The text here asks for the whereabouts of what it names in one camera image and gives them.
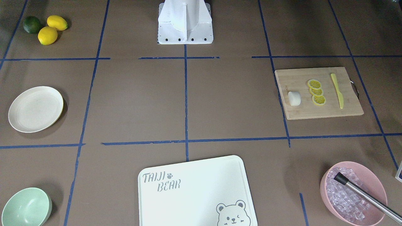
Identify pink bowl with ice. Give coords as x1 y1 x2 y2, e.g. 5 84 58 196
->
320 161 387 226

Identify steel muddler black tip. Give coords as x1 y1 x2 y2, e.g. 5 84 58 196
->
334 173 402 224

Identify yellow lemon upper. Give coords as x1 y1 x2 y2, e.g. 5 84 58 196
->
46 15 68 30

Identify yellow plastic knife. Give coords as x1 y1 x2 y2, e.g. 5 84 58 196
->
330 73 344 109

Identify mint green bowl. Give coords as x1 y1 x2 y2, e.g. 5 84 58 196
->
1 187 52 226

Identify green lime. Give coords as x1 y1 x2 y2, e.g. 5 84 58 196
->
23 16 43 34

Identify cream round plate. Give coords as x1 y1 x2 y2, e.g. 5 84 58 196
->
8 86 64 133

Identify bamboo cutting board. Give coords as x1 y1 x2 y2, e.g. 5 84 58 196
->
275 67 364 120

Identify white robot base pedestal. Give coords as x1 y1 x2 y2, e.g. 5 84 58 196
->
157 0 214 45

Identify white bear tray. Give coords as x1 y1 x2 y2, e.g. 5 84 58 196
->
138 155 258 226

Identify yellow lemon lower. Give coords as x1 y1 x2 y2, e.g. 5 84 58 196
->
37 27 58 46

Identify yellow lemon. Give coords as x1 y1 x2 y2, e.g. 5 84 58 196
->
37 27 58 46
46 15 68 30

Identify white steamed bun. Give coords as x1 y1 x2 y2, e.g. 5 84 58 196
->
287 91 302 107

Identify lemon slice middle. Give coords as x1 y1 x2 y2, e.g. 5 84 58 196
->
309 88 323 96

